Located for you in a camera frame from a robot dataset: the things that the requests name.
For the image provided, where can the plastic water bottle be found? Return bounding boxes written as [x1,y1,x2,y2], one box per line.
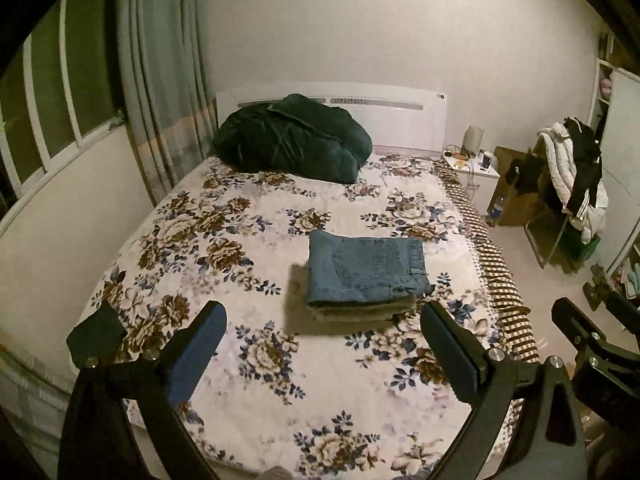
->
[486,196,504,226]

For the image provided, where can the blue denim jeans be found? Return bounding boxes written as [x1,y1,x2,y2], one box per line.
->
[307,230,433,308]

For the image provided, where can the dark green velvet pillow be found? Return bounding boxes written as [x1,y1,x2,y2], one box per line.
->
[214,93,373,184]

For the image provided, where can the white wardrobe shelf unit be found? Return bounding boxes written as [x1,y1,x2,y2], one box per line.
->
[589,32,639,285]

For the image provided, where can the grey window curtain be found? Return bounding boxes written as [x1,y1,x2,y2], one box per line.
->
[116,0,217,203]

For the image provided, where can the black garment on chair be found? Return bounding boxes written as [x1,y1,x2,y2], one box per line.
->
[564,117,602,218]

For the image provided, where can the brown cardboard box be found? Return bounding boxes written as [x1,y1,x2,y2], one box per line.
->
[491,146,546,226]

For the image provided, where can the white framed window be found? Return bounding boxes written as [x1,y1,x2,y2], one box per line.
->
[1,0,124,229]

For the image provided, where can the floral white bed blanket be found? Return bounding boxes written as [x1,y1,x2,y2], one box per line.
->
[85,155,538,479]

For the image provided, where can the grey table lamp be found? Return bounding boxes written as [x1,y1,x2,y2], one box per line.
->
[461,126,484,157]

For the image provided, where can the metal frame chair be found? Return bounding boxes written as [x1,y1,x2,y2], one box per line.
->
[524,149,603,270]

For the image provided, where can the white puffer jacket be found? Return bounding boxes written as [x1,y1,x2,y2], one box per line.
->
[534,122,608,244]

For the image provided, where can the white nightstand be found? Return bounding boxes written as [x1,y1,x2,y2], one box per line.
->
[442,152,500,216]

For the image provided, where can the white bed headboard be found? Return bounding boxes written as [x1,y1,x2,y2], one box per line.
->
[216,81,448,153]

